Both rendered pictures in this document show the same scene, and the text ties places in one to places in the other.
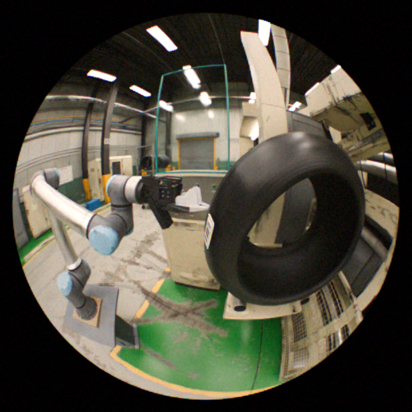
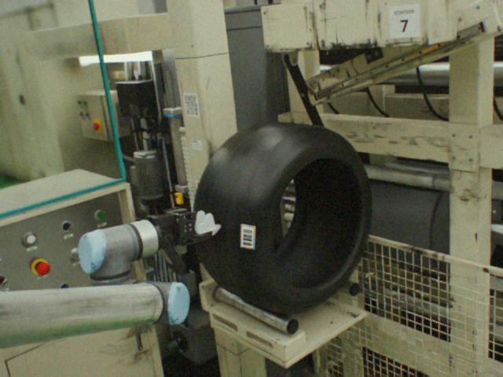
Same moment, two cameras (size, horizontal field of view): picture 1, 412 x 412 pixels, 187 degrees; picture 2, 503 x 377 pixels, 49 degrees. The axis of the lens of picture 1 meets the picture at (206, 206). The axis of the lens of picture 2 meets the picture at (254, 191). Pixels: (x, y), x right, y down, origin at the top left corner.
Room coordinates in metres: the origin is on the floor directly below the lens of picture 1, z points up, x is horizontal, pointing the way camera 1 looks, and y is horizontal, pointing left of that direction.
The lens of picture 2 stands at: (-0.62, 1.02, 1.74)
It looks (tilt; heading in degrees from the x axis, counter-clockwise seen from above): 17 degrees down; 308
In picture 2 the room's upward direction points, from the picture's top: 6 degrees counter-clockwise
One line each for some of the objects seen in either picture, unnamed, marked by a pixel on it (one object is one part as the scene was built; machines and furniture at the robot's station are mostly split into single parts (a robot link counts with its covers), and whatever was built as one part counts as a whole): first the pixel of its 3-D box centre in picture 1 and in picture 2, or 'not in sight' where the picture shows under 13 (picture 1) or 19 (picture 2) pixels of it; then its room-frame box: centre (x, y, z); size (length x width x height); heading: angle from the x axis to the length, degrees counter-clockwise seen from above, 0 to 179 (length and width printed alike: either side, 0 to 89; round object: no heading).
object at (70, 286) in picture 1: (70, 288); not in sight; (0.09, 0.79, 0.81); 0.17 x 0.15 x 0.18; 13
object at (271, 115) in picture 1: (270, 185); (217, 178); (0.59, -0.32, 1.25); 0.13 x 0.13 x 2.50; 78
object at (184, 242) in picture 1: (197, 237); (65, 360); (1.08, 0.08, 0.63); 0.56 x 0.41 x 1.27; 78
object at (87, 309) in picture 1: (81, 303); not in sight; (0.08, 0.79, 0.67); 0.19 x 0.19 x 0.10
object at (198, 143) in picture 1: (189, 110); (11, 46); (0.91, 0.11, 1.74); 0.55 x 0.02 x 0.95; 78
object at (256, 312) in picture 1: (264, 287); (287, 318); (0.34, -0.29, 0.80); 0.37 x 0.36 x 0.02; 78
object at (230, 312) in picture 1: (239, 283); (255, 326); (0.37, -0.16, 0.83); 0.36 x 0.09 x 0.06; 168
